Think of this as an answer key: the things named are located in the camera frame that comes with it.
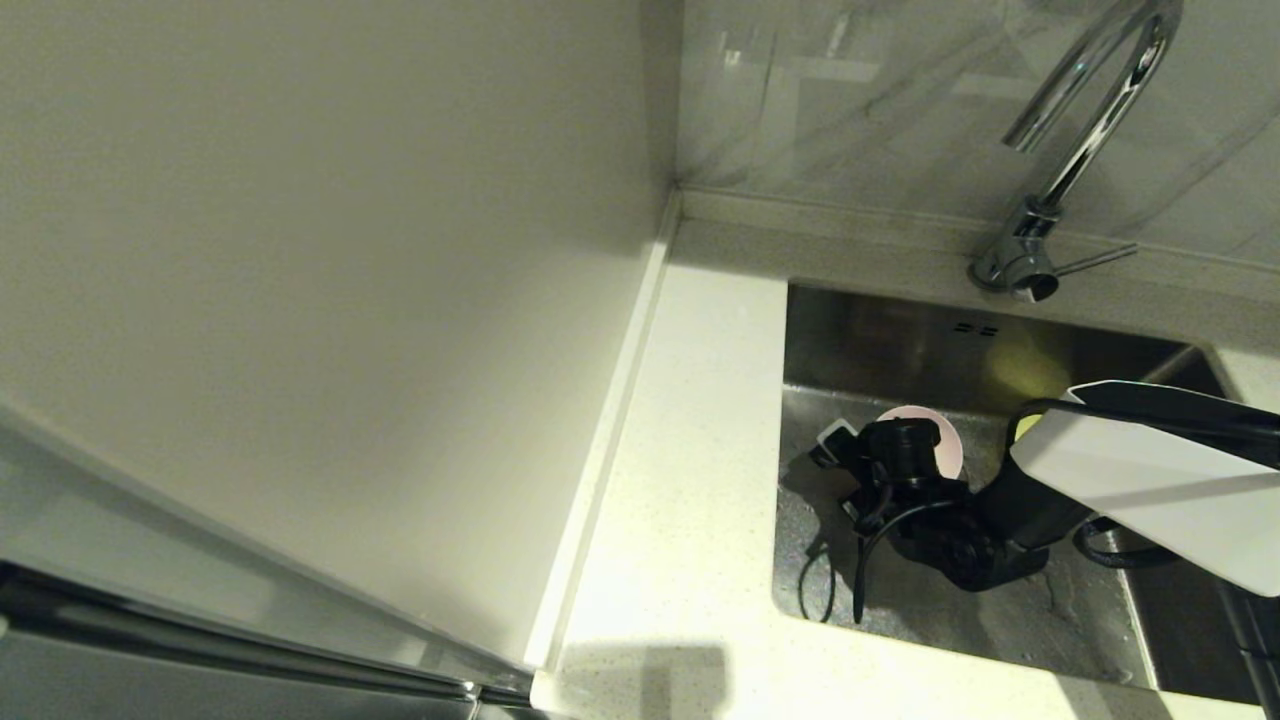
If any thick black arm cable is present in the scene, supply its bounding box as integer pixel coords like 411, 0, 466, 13
1072, 518, 1179, 571

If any long metal appliance handle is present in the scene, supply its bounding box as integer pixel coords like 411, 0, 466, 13
0, 565, 531, 706

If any stainless steel sink basin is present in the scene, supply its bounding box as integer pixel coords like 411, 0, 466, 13
770, 280, 1280, 706

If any chrome gooseneck faucet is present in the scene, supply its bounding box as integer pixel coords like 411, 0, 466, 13
968, 0, 1184, 304

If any stainless steel appliance door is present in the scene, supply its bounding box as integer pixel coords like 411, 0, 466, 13
0, 560, 536, 720

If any tall white cabinet side panel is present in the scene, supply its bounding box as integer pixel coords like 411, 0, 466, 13
0, 0, 683, 673

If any pink bowl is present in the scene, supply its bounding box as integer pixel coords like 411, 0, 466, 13
878, 405, 964, 479

